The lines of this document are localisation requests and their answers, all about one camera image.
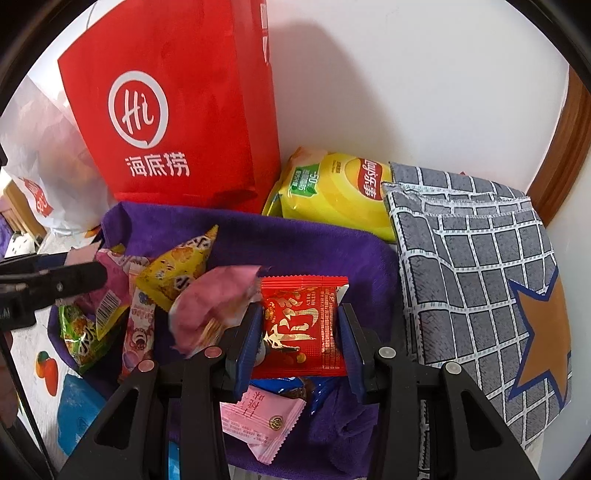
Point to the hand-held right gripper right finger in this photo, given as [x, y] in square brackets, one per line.
[353, 364]

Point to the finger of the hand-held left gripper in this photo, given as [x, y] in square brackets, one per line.
[69, 281]
[32, 262]

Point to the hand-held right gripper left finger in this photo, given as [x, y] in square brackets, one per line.
[246, 355]

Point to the blue snack packet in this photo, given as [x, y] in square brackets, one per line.
[323, 392]

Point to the magenta triangular snack packet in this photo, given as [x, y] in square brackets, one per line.
[115, 281]

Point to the green triangular snack packet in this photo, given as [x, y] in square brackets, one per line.
[81, 337]

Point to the red snack packet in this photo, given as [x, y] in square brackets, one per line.
[300, 327]

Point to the pink strawberry snack packet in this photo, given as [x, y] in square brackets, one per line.
[129, 262]

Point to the pink crinkled snack packet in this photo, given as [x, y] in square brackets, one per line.
[207, 304]

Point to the long pink wafer packet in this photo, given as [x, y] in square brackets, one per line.
[136, 332]

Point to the yellow triangular snack packet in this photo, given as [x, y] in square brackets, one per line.
[180, 267]

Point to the purple fabric basket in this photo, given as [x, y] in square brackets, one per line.
[300, 249]

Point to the white floral pillow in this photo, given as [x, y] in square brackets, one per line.
[18, 244]

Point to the wooden headboard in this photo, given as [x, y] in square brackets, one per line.
[16, 207]

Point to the white plastic bag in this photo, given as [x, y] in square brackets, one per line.
[55, 161]

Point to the fruit print tablecloth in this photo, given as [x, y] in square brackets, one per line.
[32, 415]

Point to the blue tissue pack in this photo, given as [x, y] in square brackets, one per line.
[78, 415]

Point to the grey checked cloth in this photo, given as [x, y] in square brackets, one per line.
[466, 277]

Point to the yellow chip bag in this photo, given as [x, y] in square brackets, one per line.
[337, 194]

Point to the red paper bag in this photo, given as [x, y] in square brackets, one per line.
[184, 69]

